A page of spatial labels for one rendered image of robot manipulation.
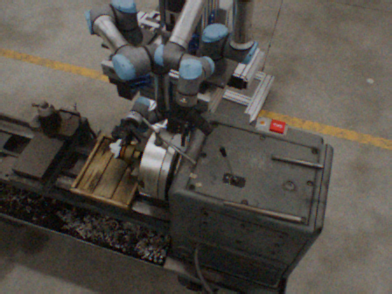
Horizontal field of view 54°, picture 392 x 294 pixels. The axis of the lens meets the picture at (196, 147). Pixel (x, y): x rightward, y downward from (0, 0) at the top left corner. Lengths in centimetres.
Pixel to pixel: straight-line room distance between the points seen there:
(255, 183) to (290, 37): 286
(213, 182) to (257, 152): 23
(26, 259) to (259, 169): 184
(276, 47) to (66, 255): 271
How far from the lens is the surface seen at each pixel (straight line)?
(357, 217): 304
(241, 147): 157
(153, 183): 160
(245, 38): 175
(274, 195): 148
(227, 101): 313
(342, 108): 362
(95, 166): 199
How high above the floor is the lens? 253
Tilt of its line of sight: 55 degrees down
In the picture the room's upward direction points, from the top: 2 degrees clockwise
